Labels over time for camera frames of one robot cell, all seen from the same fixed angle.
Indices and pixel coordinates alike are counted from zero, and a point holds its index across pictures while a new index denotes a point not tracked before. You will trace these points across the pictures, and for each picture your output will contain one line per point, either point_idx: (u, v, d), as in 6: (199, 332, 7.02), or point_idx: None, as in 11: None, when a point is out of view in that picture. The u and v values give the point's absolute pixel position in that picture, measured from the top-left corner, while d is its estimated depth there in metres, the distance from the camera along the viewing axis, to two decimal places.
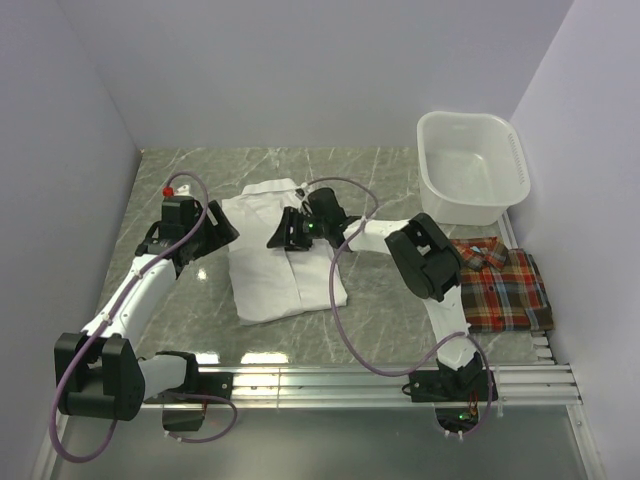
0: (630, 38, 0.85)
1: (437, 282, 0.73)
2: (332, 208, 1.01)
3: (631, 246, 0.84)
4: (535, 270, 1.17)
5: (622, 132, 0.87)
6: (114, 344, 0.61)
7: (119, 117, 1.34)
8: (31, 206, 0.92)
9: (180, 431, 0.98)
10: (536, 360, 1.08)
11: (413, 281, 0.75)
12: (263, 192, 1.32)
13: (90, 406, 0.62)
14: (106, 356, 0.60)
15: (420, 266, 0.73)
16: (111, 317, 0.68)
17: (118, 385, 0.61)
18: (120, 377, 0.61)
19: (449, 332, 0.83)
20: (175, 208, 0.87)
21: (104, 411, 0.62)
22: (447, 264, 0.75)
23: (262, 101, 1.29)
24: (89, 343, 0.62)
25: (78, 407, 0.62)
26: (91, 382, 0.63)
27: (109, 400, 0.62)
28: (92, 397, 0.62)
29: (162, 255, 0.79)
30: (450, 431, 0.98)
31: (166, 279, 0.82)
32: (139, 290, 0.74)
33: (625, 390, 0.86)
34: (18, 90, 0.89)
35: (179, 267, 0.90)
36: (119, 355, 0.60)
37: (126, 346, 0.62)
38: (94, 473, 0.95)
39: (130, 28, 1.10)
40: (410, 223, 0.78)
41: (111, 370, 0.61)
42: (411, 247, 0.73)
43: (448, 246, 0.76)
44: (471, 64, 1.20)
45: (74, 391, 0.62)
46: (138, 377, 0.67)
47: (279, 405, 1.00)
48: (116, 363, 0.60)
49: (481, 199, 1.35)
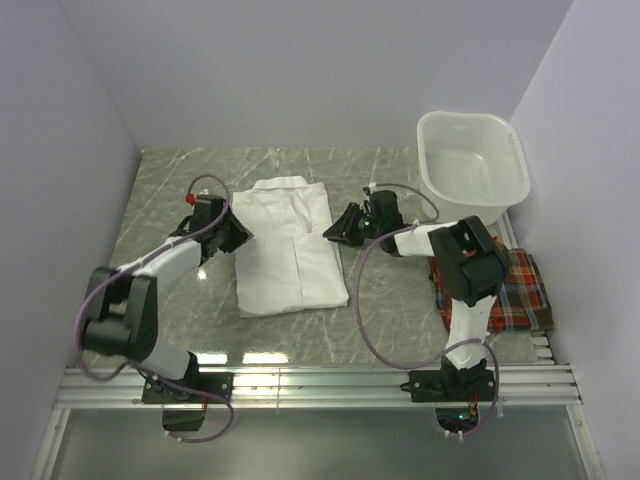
0: (630, 40, 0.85)
1: (473, 282, 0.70)
2: (389, 211, 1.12)
3: (632, 238, 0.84)
4: (535, 270, 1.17)
5: (621, 125, 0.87)
6: (142, 280, 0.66)
7: (119, 117, 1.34)
8: (30, 206, 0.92)
9: (180, 431, 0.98)
10: (536, 360, 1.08)
11: (450, 278, 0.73)
12: (273, 188, 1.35)
13: (105, 335, 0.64)
14: (134, 288, 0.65)
15: (458, 263, 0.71)
16: (144, 262, 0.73)
17: (136, 314, 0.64)
18: (141, 307, 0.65)
19: (464, 337, 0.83)
20: (207, 203, 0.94)
21: (115, 345, 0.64)
22: (490, 267, 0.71)
23: (262, 101, 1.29)
24: (121, 275, 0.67)
25: (94, 336, 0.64)
26: (112, 316, 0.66)
27: (124, 331, 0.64)
28: (111, 327, 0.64)
29: (194, 236, 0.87)
30: (450, 431, 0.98)
31: (186, 258, 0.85)
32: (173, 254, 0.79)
33: (624, 390, 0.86)
34: (17, 90, 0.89)
35: (204, 258, 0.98)
36: (145, 289, 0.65)
37: (152, 283, 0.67)
38: (95, 472, 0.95)
39: (130, 27, 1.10)
40: (458, 223, 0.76)
41: (135, 299, 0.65)
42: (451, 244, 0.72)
43: (494, 250, 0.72)
44: (472, 63, 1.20)
45: (93, 322, 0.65)
46: (155, 325, 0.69)
47: (279, 405, 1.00)
48: (141, 295, 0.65)
49: (481, 199, 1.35)
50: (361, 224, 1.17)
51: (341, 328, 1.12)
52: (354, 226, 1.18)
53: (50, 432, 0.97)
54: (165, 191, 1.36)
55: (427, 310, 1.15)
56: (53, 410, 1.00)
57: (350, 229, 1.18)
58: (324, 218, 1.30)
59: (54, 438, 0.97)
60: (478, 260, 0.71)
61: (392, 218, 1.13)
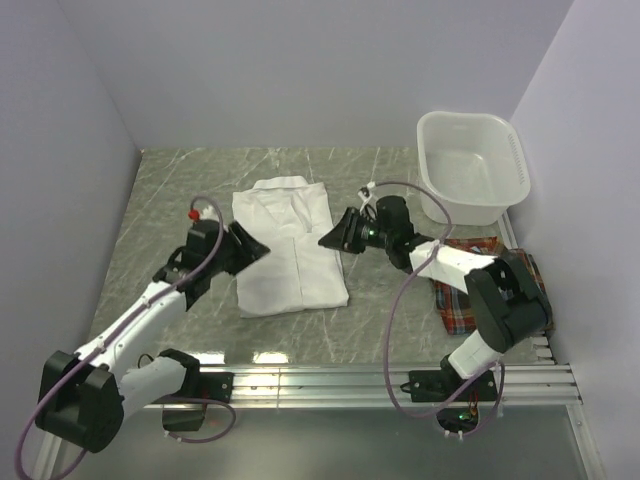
0: (630, 40, 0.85)
1: (514, 334, 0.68)
2: (400, 221, 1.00)
3: (633, 239, 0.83)
4: (535, 270, 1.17)
5: (622, 126, 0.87)
6: (98, 376, 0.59)
7: (119, 117, 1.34)
8: (30, 206, 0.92)
9: (180, 431, 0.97)
10: (536, 360, 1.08)
11: (487, 327, 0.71)
12: (273, 188, 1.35)
13: (62, 429, 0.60)
14: (87, 387, 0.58)
15: (501, 315, 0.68)
16: (105, 345, 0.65)
17: (90, 414, 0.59)
18: (96, 410, 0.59)
19: (481, 362, 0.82)
20: (200, 237, 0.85)
21: (74, 437, 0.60)
22: (531, 314, 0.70)
23: (262, 101, 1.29)
24: (77, 368, 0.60)
25: (54, 427, 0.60)
26: (72, 404, 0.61)
27: (81, 429, 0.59)
28: (67, 420, 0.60)
29: (174, 287, 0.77)
30: (450, 431, 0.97)
31: (164, 316, 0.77)
32: (146, 317, 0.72)
33: (625, 390, 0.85)
34: (17, 90, 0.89)
35: (190, 300, 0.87)
36: (97, 391, 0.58)
37: (110, 381, 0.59)
38: (95, 472, 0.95)
39: (129, 27, 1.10)
40: (496, 261, 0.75)
41: (88, 401, 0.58)
42: (494, 293, 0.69)
43: (537, 296, 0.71)
44: (472, 64, 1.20)
45: (51, 410, 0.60)
46: (117, 406, 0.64)
47: (279, 405, 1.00)
48: (92, 398, 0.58)
49: (481, 199, 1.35)
50: (364, 234, 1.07)
51: (341, 328, 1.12)
52: (356, 235, 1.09)
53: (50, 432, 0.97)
54: (165, 191, 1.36)
55: (427, 310, 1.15)
56: None
57: (352, 239, 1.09)
58: (323, 218, 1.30)
59: (54, 437, 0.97)
60: (520, 309, 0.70)
61: (404, 229, 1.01)
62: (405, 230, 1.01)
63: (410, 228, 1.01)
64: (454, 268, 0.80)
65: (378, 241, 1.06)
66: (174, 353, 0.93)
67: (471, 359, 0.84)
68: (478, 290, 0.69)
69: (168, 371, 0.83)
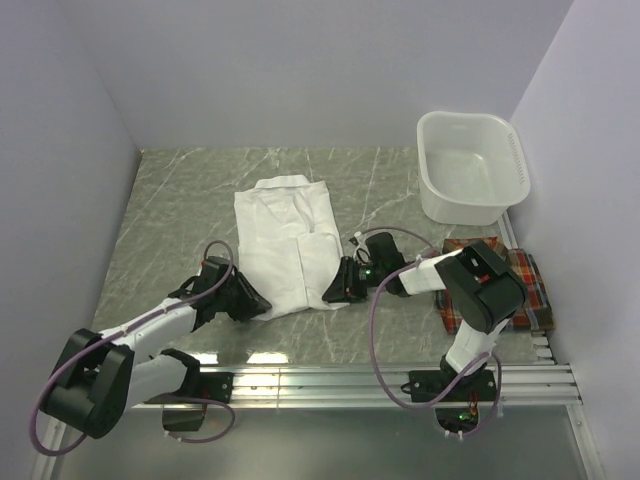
0: (630, 39, 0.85)
1: (494, 311, 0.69)
2: (389, 252, 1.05)
3: (633, 238, 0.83)
4: (535, 270, 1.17)
5: (622, 125, 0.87)
6: (118, 354, 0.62)
7: (119, 117, 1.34)
8: (30, 206, 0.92)
9: (180, 431, 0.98)
10: (535, 360, 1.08)
11: (466, 307, 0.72)
12: (274, 188, 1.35)
13: (69, 407, 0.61)
14: (108, 362, 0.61)
15: (475, 294, 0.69)
16: (127, 330, 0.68)
17: (101, 392, 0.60)
18: (108, 388, 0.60)
19: (473, 353, 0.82)
20: (214, 266, 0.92)
21: (76, 418, 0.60)
22: (506, 290, 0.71)
23: (262, 100, 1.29)
24: (98, 345, 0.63)
25: (58, 404, 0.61)
26: (81, 384, 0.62)
27: (86, 409, 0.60)
28: (76, 398, 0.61)
29: (189, 301, 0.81)
30: (450, 431, 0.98)
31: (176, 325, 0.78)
32: (163, 318, 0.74)
33: (625, 390, 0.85)
34: (17, 89, 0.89)
35: (197, 325, 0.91)
36: (118, 365, 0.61)
37: (128, 360, 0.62)
38: (95, 472, 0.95)
39: (129, 27, 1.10)
40: (463, 250, 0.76)
41: (104, 378, 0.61)
42: (462, 271, 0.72)
43: (508, 271, 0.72)
44: (472, 64, 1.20)
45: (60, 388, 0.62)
46: (123, 400, 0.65)
47: (279, 405, 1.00)
48: (111, 373, 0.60)
49: (481, 199, 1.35)
50: (362, 274, 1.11)
51: (341, 327, 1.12)
52: (356, 279, 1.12)
53: (50, 432, 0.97)
54: (165, 191, 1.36)
55: (427, 310, 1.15)
56: None
57: (353, 282, 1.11)
58: (323, 218, 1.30)
59: (54, 437, 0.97)
60: (494, 287, 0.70)
61: (394, 259, 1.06)
62: (395, 259, 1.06)
63: (399, 257, 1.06)
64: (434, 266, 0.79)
65: (375, 279, 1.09)
66: (174, 353, 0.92)
67: (466, 354, 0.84)
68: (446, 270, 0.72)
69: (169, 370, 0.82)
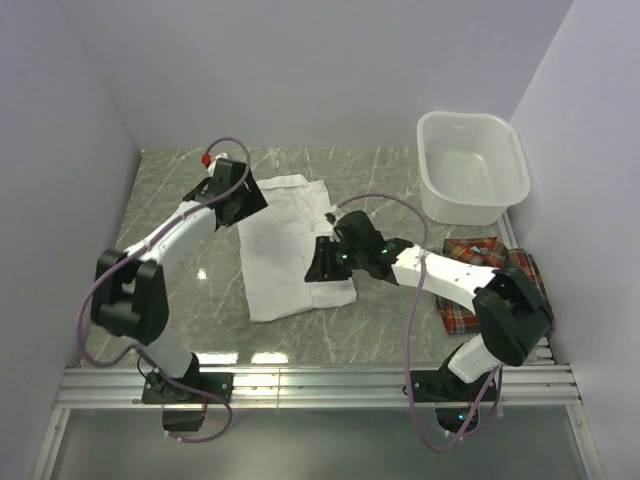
0: (631, 38, 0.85)
1: (528, 352, 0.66)
2: (367, 233, 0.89)
3: (633, 238, 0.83)
4: (535, 270, 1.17)
5: (623, 125, 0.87)
6: (148, 268, 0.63)
7: (119, 117, 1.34)
8: (31, 207, 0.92)
9: (180, 431, 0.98)
10: (535, 360, 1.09)
11: (495, 344, 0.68)
12: (274, 187, 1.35)
13: (116, 321, 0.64)
14: (141, 276, 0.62)
15: (514, 336, 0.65)
16: (151, 244, 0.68)
17: (144, 303, 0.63)
18: (147, 297, 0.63)
19: (484, 366, 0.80)
20: (227, 167, 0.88)
21: (128, 329, 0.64)
22: (538, 325, 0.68)
23: (263, 100, 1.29)
24: (127, 260, 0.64)
25: (108, 314, 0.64)
26: (123, 299, 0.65)
27: (133, 318, 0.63)
28: (121, 313, 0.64)
29: (206, 204, 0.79)
30: (450, 430, 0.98)
31: (204, 229, 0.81)
32: (184, 227, 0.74)
33: (625, 390, 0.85)
34: (17, 89, 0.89)
35: (219, 221, 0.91)
36: (150, 277, 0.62)
37: (159, 274, 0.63)
38: (95, 472, 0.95)
39: (129, 26, 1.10)
40: (495, 274, 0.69)
41: (140, 289, 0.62)
42: (507, 315, 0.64)
43: (541, 304, 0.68)
44: (472, 64, 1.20)
45: (105, 302, 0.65)
46: (162, 304, 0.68)
47: (279, 405, 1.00)
48: (145, 284, 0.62)
49: (481, 199, 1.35)
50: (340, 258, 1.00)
51: (341, 328, 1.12)
52: (334, 261, 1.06)
53: (50, 432, 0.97)
54: (165, 191, 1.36)
55: (428, 310, 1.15)
56: (52, 410, 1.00)
57: (330, 265, 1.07)
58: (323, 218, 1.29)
59: (55, 438, 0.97)
60: (528, 324, 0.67)
61: (374, 240, 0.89)
62: (374, 240, 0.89)
63: (379, 238, 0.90)
64: (455, 280, 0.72)
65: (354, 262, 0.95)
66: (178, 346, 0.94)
67: (473, 365, 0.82)
68: (491, 315, 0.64)
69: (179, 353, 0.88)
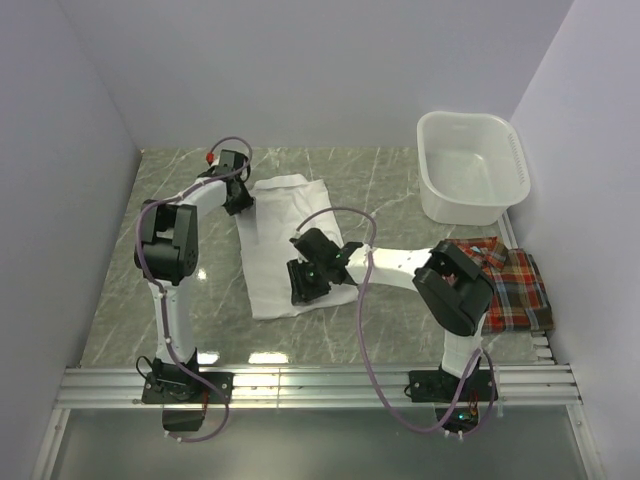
0: (631, 38, 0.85)
1: (475, 317, 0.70)
2: (321, 244, 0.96)
3: (633, 238, 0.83)
4: (535, 270, 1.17)
5: (623, 124, 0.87)
6: (185, 210, 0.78)
7: (119, 117, 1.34)
8: (31, 208, 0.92)
9: (180, 431, 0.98)
10: (536, 360, 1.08)
11: (448, 319, 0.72)
12: (273, 188, 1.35)
13: (159, 256, 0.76)
14: (180, 214, 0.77)
15: (459, 305, 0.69)
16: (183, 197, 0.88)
17: (184, 236, 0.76)
18: (186, 232, 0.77)
19: (468, 356, 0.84)
20: (230, 154, 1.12)
21: (169, 261, 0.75)
22: (481, 292, 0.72)
23: (263, 100, 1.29)
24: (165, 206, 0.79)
25: (149, 252, 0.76)
26: (161, 242, 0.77)
27: (175, 251, 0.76)
28: (163, 249, 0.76)
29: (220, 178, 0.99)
30: (450, 431, 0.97)
31: (219, 197, 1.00)
32: (204, 191, 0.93)
33: (625, 389, 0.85)
34: (17, 88, 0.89)
35: (229, 197, 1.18)
36: (190, 214, 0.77)
37: (194, 215, 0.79)
38: (95, 472, 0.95)
39: (129, 27, 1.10)
40: (432, 253, 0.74)
41: (181, 226, 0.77)
42: (446, 287, 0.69)
43: (480, 272, 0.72)
44: (472, 63, 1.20)
45: (148, 243, 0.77)
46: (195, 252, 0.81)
47: (279, 405, 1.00)
48: (187, 220, 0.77)
49: (481, 199, 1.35)
50: (309, 276, 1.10)
51: (341, 328, 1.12)
52: (306, 280, 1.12)
53: (50, 432, 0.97)
54: (165, 191, 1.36)
55: (428, 310, 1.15)
56: (52, 410, 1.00)
57: (303, 284, 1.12)
58: (322, 217, 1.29)
59: (55, 438, 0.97)
60: (471, 293, 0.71)
61: (330, 249, 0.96)
62: (330, 249, 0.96)
63: (334, 246, 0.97)
64: (398, 267, 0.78)
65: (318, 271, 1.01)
66: None
67: (461, 357, 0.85)
68: (432, 290, 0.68)
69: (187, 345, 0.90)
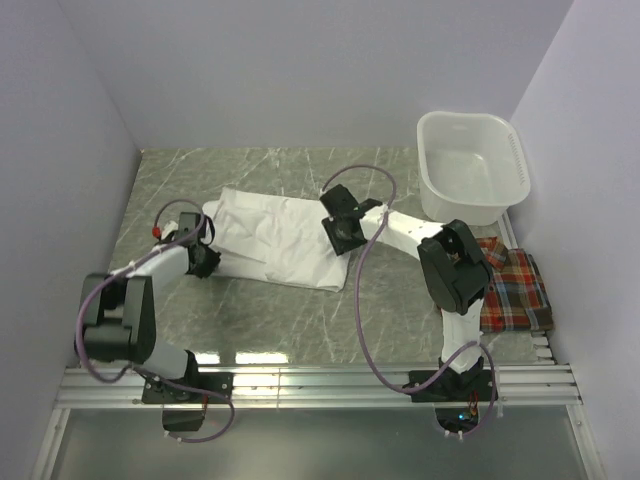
0: (631, 38, 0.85)
1: (464, 296, 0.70)
2: (341, 199, 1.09)
3: (633, 237, 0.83)
4: (535, 270, 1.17)
5: (623, 125, 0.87)
6: (136, 281, 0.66)
7: (119, 117, 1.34)
8: (31, 207, 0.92)
9: (180, 431, 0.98)
10: (536, 360, 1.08)
11: (439, 292, 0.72)
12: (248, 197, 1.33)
13: (106, 341, 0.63)
14: (131, 288, 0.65)
15: (451, 279, 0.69)
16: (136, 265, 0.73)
17: (137, 315, 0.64)
18: (139, 308, 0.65)
19: (461, 343, 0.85)
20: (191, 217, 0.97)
21: (119, 345, 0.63)
22: (478, 276, 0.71)
23: (262, 101, 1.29)
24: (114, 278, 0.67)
25: (93, 338, 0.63)
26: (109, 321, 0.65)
27: (123, 336, 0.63)
28: (111, 331, 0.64)
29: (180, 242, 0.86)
30: (450, 431, 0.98)
31: (180, 266, 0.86)
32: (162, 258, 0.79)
33: (625, 390, 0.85)
34: (17, 89, 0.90)
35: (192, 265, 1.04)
36: (142, 286, 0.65)
37: (148, 285, 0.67)
38: (95, 472, 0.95)
39: (129, 27, 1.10)
40: (443, 228, 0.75)
41: (132, 301, 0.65)
42: (445, 261, 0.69)
43: (482, 258, 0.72)
44: (472, 64, 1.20)
45: (92, 325, 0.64)
46: (149, 331, 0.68)
47: (279, 405, 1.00)
48: (139, 293, 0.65)
49: (481, 199, 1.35)
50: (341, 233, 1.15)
51: (341, 327, 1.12)
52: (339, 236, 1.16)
53: (50, 432, 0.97)
54: (165, 191, 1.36)
55: (428, 310, 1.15)
56: (53, 410, 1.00)
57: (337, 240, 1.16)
58: (263, 235, 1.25)
59: (54, 438, 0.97)
60: (467, 273, 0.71)
61: (347, 204, 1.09)
62: (349, 204, 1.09)
63: (352, 200, 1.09)
64: (408, 233, 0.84)
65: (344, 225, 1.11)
66: None
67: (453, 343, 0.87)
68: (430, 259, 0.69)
69: (175, 350, 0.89)
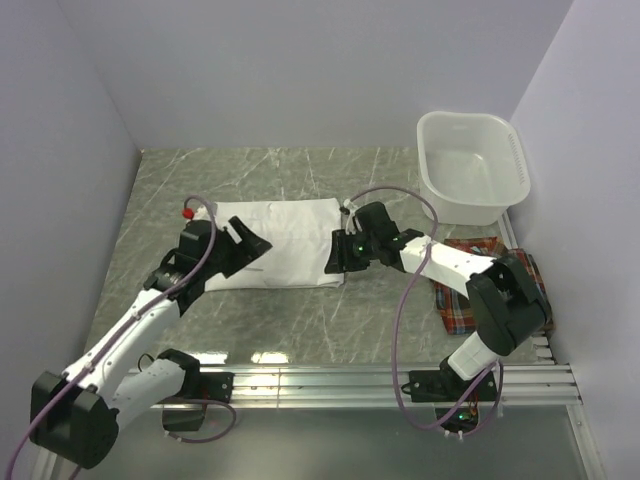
0: (630, 39, 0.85)
1: (517, 339, 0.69)
2: (381, 221, 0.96)
3: (633, 238, 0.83)
4: (535, 270, 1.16)
5: (622, 126, 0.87)
6: (86, 398, 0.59)
7: (119, 117, 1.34)
8: (30, 207, 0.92)
9: (180, 431, 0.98)
10: (536, 360, 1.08)
11: (488, 332, 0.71)
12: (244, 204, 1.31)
13: (59, 447, 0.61)
14: (77, 410, 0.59)
15: (504, 321, 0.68)
16: (93, 364, 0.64)
17: (83, 434, 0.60)
18: (88, 428, 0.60)
19: (482, 363, 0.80)
20: (192, 240, 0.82)
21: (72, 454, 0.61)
22: (530, 316, 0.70)
23: (262, 101, 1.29)
24: (66, 390, 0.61)
25: (48, 442, 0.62)
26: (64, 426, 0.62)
27: (74, 445, 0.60)
28: (62, 440, 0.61)
29: (166, 294, 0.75)
30: (450, 431, 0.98)
31: (171, 317, 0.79)
32: (132, 336, 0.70)
33: (625, 389, 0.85)
34: (17, 88, 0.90)
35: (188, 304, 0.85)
36: (88, 411, 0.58)
37: (98, 405, 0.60)
38: (96, 472, 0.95)
39: (128, 27, 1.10)
40: (493, 263, 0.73)
41: (79, 421, 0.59)
42: (497, 299, 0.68)
43: (537, 298, 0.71)
44: (472, 64, 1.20)
45: (46, 429, 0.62)
46: (112, 427, 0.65)
47: (279, 405, 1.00)
48: (84, 418, 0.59)
49: (481, 199, 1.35)
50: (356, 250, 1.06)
51: (341, 328, 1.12)
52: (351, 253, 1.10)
53: None
54: (165, 191, 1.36)
55: (427, 310, 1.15)
56: None
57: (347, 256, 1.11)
58: None
59: None
60: (521, 313, 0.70)
61: (386, 228, 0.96)
62: (388, 229, 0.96)
63: (391, 226, 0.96)
64: (455, 267, 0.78)
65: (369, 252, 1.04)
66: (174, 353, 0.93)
67: (472, 361, 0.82)
68: (482, 298, 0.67)
69: (169, 374, 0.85)
